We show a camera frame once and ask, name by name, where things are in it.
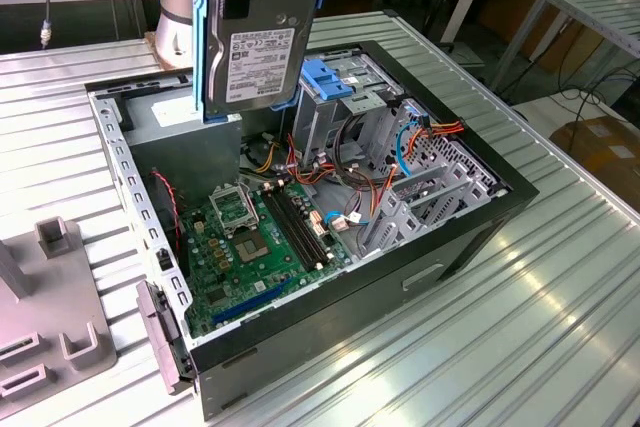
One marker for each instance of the hard disk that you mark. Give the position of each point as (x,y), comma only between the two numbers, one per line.
(260,62)

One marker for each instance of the grey parts rack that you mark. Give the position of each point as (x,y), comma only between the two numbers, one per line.
(55,297)

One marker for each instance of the grey power supply box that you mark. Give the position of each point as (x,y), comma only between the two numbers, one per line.
(185,157)

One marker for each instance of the green RAM stick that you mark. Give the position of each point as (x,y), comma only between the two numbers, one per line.
(14,350)

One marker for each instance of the silver optical drive cage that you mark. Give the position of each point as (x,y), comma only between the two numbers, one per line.
(312,132)

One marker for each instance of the large brown cardboard box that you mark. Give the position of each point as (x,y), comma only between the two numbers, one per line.
(600,147)

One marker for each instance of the grey plastic case latch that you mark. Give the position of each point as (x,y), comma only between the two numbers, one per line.
(159,337)

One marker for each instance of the green motherboard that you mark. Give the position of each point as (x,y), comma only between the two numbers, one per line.
(235,287)

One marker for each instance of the CPU socket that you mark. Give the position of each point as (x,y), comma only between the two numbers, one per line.
(251,247)

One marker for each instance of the black case fan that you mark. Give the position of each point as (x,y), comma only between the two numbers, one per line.
(162,217)

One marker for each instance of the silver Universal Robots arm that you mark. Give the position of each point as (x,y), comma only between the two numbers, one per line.
(172,22)

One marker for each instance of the blue plastic drive latch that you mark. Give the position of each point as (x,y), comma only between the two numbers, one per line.
(327,84)

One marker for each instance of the silver disk bay cage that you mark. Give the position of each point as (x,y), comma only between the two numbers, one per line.
(405,227)

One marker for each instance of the metal slat side table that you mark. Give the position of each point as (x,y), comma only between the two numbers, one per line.
(590,7)

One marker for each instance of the black open PC case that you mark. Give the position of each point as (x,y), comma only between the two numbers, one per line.
(350,327)

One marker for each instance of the black RAM slot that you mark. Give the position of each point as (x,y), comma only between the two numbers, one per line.
(309,223)
(302,225)
(288,230)
(295,227)

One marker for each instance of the blue expansion slot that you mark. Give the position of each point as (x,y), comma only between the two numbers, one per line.
(250,304)

